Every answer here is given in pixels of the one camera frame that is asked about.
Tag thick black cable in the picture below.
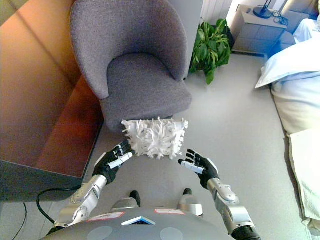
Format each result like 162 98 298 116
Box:
36 185 84 225

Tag silver left robot leg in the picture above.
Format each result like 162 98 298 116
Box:
110 196 140 212

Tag grey nightstand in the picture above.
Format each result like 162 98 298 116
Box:
231 4 289 55

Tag dark blue lamp base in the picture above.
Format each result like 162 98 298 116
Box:
252 0 274 19

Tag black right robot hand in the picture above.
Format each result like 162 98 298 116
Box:
177 149 220 190

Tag black left robot foot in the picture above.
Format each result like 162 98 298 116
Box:
129 190 141 209

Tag silver right robot leg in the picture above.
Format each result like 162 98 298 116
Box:
177 194 204 218

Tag grey fabric armchair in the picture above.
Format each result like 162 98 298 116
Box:
69 0 193 134

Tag cream bed blanket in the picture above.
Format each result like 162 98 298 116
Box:
286 129 320 229

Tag white shaggy pillow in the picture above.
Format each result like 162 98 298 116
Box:
120 116 189 161

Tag light blue bed pillow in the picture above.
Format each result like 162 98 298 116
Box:
254 17 320 89

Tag white duvet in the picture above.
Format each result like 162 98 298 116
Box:
270 74 320 134

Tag silver robot leg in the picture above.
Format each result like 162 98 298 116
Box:
110 196 140 212
177 194 204 218

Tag brown wooden desk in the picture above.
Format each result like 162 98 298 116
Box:
0 0 106 204

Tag grey robot torso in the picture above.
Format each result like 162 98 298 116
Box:
42 209 236 240

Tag tangled dark cables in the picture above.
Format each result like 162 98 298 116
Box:
271 9 289 25

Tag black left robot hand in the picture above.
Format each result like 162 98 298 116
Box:
92 139 136 185

